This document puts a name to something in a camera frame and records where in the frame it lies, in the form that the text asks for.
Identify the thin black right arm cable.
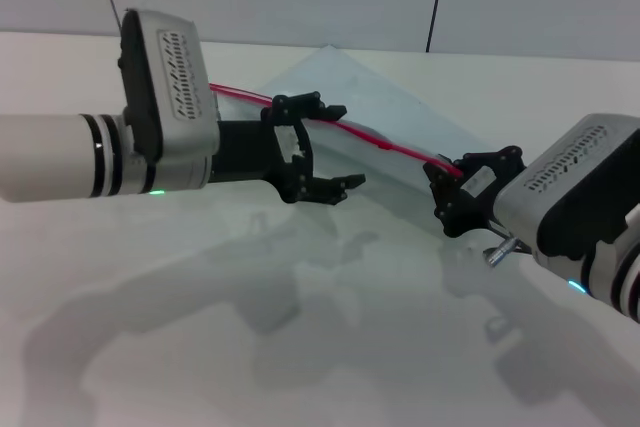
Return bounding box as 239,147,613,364
487,220,532,254

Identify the silver metal cable connector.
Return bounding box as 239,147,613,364
481,239,517,268

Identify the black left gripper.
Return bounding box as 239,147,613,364
206,91,368,208

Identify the clear document bag red zip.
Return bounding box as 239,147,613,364
208,43,484,228

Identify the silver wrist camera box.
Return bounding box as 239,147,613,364
117,8,222,196
492,113,640,269

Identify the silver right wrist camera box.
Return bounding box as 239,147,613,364
492,113,640,269

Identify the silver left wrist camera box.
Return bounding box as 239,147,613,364
117,8,222,196

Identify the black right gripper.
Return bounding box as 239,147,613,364
421,145,527,239

